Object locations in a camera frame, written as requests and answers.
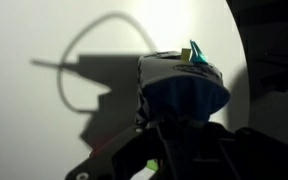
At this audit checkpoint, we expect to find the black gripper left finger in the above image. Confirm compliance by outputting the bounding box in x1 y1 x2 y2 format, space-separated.
64 119 199 180

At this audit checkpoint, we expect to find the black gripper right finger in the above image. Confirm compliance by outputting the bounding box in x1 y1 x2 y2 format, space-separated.
213 124 288 180

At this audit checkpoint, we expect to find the blue number four block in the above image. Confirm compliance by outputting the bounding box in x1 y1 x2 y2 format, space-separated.
135 39 232 128

